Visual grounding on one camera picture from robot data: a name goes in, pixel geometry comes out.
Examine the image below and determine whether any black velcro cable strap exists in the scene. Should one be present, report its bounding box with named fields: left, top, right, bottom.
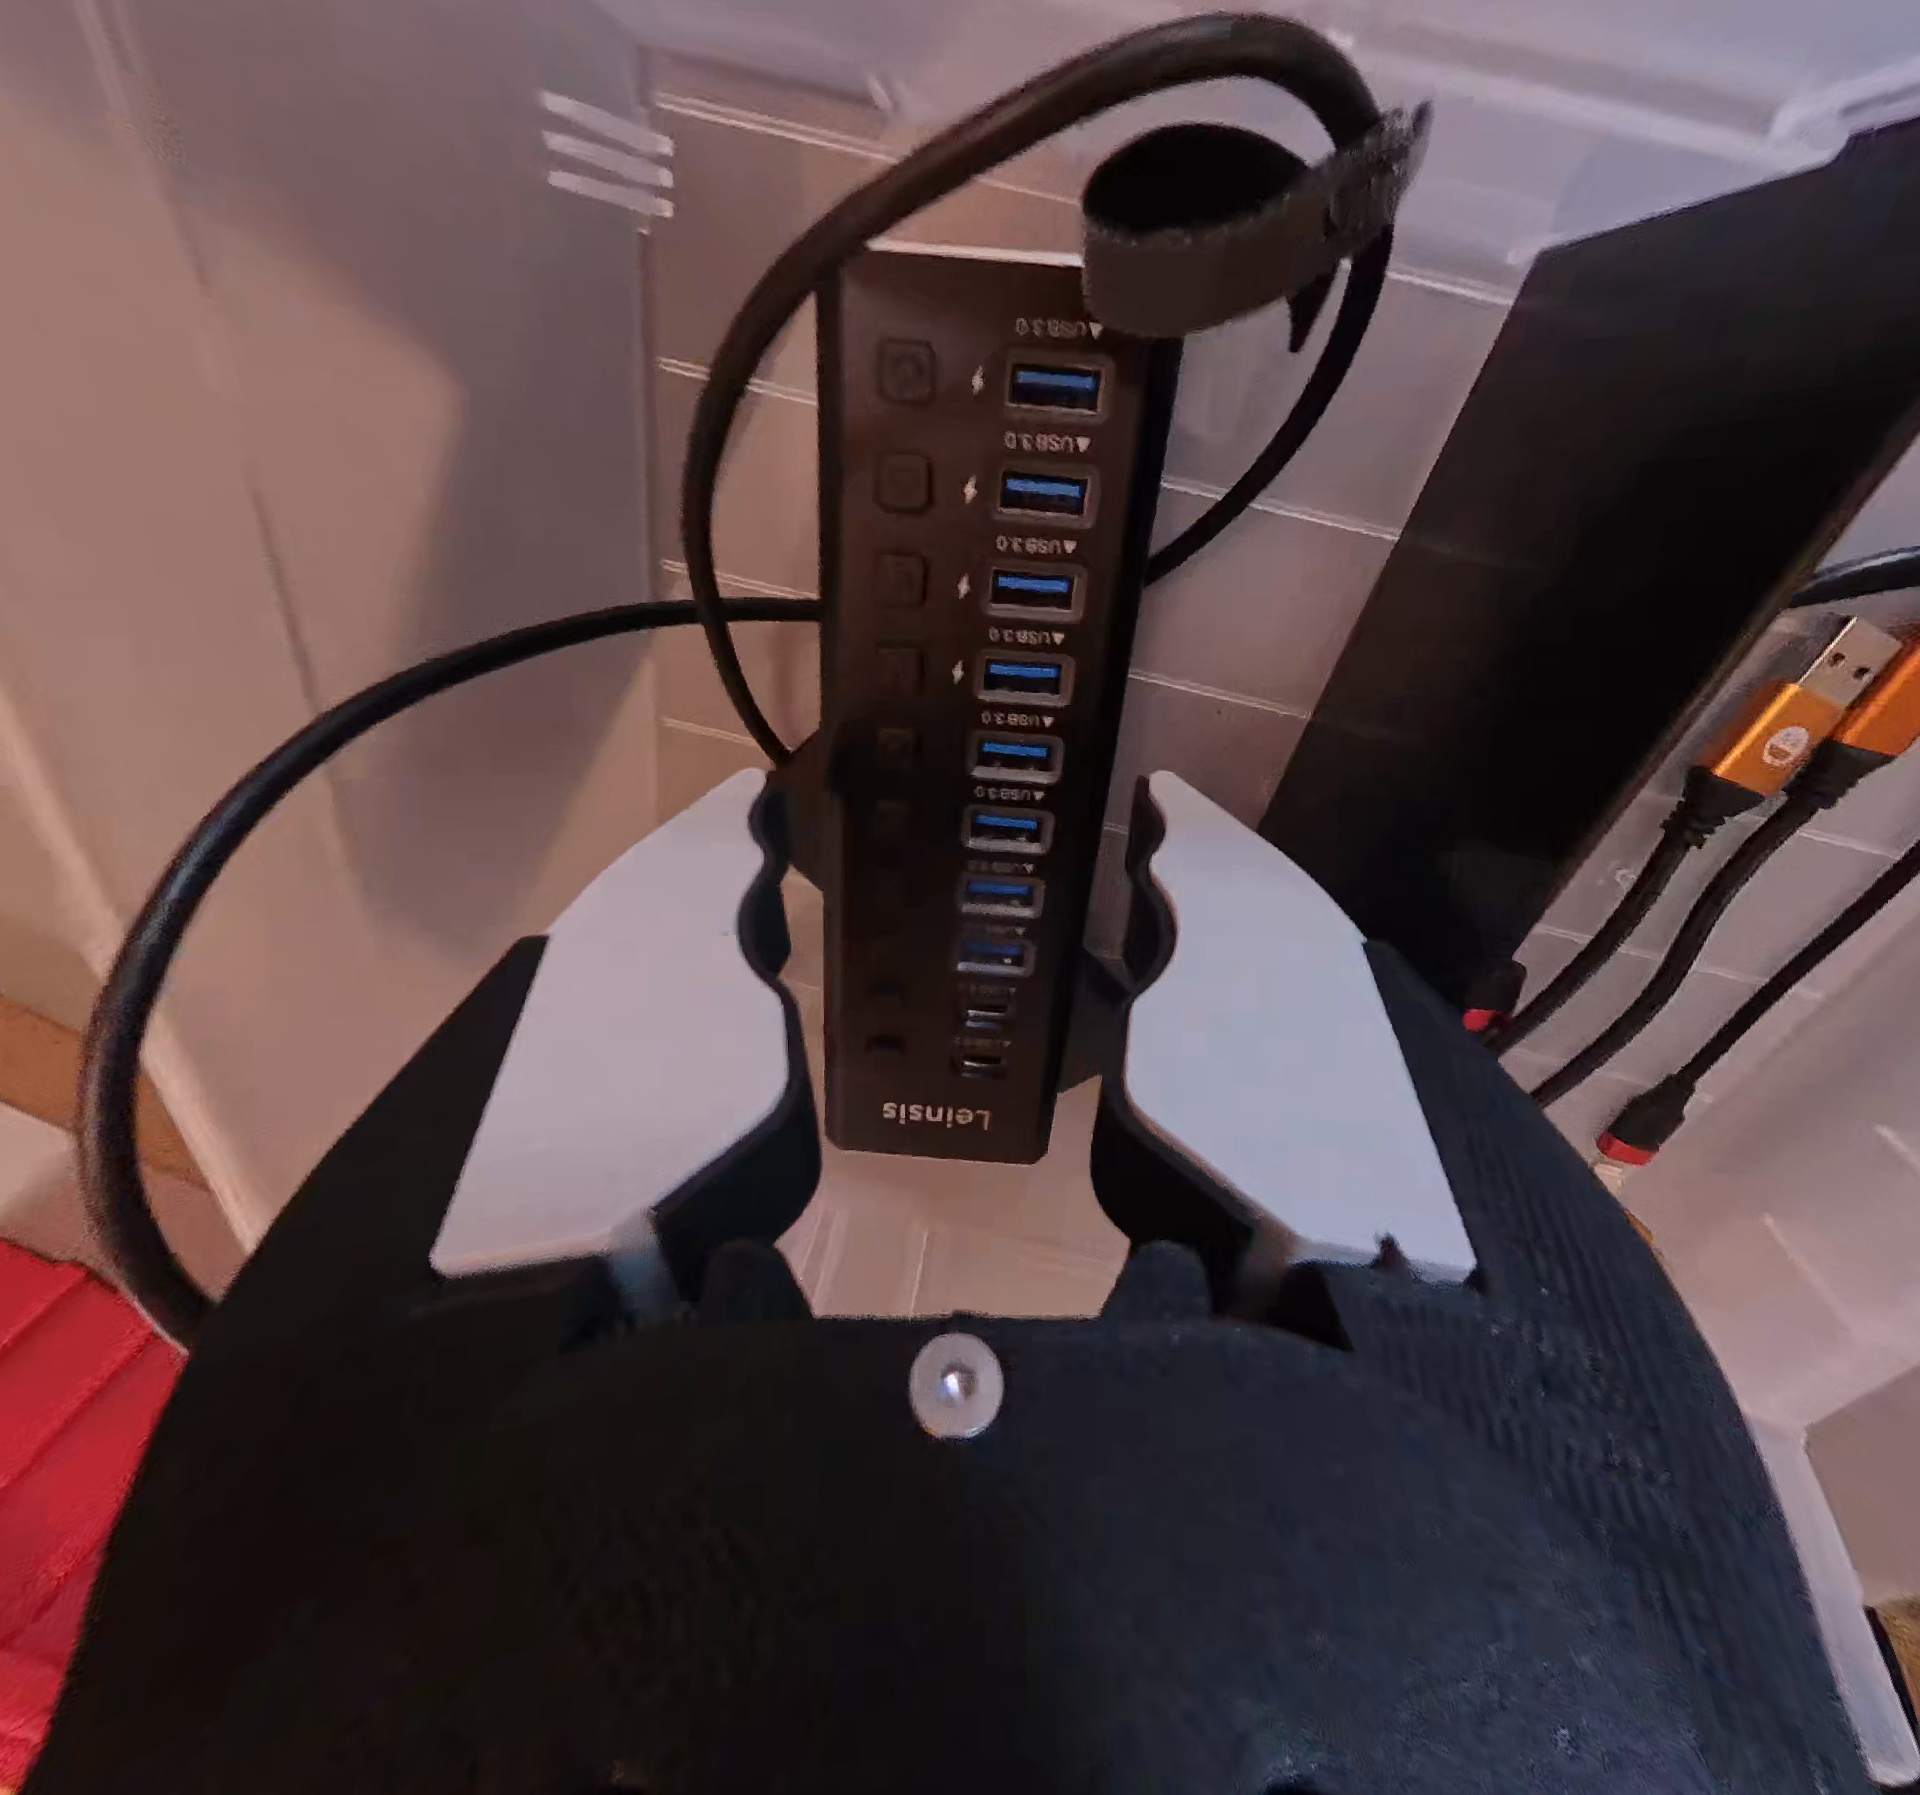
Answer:
left=1081, top=101, right=1433, bottom=346

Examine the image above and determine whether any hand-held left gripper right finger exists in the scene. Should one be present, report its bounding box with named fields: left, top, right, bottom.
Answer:
left=1091, top=772, right=1480, bottom=1286

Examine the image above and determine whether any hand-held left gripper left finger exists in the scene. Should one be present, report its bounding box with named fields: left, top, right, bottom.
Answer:
left=432, top=772, right=829, bottom=1294

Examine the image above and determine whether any red tote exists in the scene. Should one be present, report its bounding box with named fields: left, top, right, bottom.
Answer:
left=0, top=1232, right=189, bottom=1699

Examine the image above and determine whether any clear plastic bin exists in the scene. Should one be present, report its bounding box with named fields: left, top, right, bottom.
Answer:
left=0, top=0, right=1920, bottom=1783

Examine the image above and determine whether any black cable with red end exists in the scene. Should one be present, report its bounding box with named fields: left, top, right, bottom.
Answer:
left=1594, top=850, right=1920, bottom=1170

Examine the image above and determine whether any black rubber power cable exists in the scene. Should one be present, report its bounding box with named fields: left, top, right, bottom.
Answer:
left=78, top=11, right=1433, bottom=1355

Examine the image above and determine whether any black flat box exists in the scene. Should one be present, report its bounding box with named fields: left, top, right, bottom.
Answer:
left=1257, top=122, right=1920, bottom=993

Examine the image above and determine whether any orange plug braided usb cable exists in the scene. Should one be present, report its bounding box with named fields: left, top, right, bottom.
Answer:
left=1463, top=618, right=1910, bottom=1046
left=1530, top=631, right=1920, bottom=1110

